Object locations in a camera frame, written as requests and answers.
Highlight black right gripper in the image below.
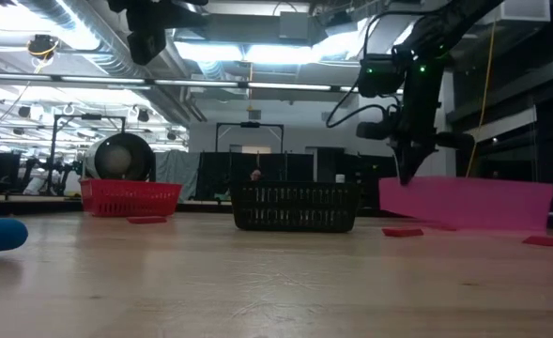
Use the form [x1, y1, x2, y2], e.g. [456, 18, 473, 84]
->
[388, 121, 475, 186]

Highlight pink plastic tray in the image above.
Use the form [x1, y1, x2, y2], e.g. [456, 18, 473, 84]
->
[377, 176, 553, 232]

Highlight black partition panels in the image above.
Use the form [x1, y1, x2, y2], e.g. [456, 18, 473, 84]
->
[194, 146, 399, 202]

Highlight black plastic basket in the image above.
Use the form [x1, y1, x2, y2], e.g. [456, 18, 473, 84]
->
[228, 181, 364, 234]

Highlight long ceiling light strip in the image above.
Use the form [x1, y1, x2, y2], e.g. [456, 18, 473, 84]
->
[0, 69, 366, 95]

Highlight gray ceiling unit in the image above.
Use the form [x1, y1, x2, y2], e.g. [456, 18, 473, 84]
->
[278, 9, 329, 47]

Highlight gray cloth cover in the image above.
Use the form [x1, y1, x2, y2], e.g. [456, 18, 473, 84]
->
[155, 149, 201, 202]

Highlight red plastic basket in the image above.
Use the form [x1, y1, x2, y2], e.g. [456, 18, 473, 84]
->
[79, 177, 183, 218]

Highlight white cylinder with dark inside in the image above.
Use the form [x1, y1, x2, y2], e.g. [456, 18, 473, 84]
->
[84, 131, 158, 182]

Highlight background wooden table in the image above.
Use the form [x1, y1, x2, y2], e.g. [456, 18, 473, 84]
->
[0, 193, 84, 218]

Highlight yellow hanging cable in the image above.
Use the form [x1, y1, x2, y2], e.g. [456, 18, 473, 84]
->
[466, 21, 497, 178]

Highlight black stand frame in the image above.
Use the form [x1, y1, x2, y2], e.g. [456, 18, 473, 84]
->
[45, 112, 127, 196]
[215, 121, 285, 154]

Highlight black yellow cord reel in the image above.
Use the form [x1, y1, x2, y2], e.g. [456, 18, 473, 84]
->
[25, 33, 61, 62]

